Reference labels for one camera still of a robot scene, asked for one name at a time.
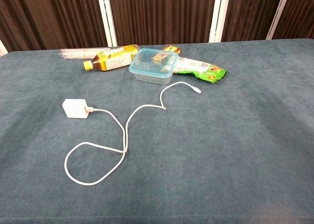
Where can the white charger block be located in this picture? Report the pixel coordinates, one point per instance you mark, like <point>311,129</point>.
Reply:
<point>74,108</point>

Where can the clear container with blue rim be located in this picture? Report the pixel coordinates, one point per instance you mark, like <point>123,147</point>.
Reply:
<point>153,67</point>

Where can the small yellow box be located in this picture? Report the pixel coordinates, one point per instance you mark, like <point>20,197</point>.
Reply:
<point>160,58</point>

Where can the green snack bag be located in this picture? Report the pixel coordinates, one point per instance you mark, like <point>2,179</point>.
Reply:
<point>201,68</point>

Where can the red and yellow box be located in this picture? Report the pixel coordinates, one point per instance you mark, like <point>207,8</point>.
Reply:
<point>171,49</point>

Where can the tea bottle with yellow cap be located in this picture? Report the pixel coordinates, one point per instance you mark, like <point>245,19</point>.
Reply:
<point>111,59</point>

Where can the blue-grey table cloth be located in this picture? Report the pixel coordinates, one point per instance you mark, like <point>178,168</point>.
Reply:
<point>220,148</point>

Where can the clear plastic straw bundle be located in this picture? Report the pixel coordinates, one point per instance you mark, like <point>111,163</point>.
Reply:
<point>78,53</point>

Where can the white partition frame post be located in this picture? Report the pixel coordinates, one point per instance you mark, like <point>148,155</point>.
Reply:
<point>278,12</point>
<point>3,49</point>
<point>107,16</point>
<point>219,15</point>

